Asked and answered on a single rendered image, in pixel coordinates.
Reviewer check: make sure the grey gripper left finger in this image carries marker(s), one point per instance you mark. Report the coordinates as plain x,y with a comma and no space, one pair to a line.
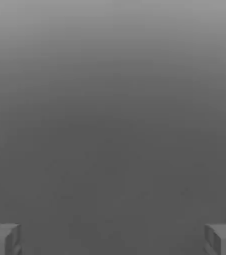
1,240

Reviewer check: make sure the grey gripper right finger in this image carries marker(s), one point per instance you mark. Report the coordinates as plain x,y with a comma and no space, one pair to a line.
224,240

